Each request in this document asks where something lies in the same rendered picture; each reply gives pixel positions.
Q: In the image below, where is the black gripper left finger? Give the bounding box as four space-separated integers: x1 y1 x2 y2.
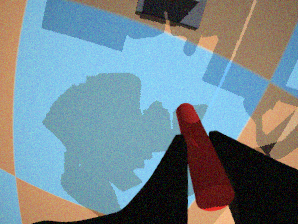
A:
35 135 189 224

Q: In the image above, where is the dark red peg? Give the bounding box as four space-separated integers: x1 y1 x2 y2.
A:
176 103 234 212

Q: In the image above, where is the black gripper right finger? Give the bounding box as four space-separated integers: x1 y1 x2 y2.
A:
208 129 298 224

